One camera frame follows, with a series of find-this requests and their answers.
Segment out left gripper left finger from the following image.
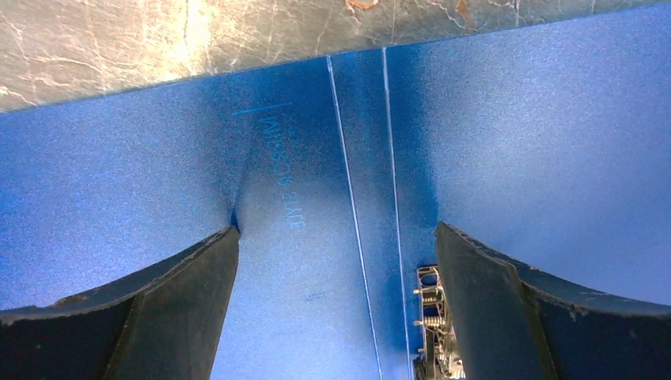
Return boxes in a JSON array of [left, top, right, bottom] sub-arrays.
[[1, 226, 240, 379]]

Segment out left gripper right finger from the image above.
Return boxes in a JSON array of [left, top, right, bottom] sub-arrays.
[[435, 222, 670, 379]]

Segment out blue folder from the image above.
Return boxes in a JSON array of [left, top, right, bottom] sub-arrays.
[[1, 2, 670, 379]]

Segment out metal folder clip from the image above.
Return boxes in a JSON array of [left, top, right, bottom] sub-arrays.
[[412, 265, 466, 380]]

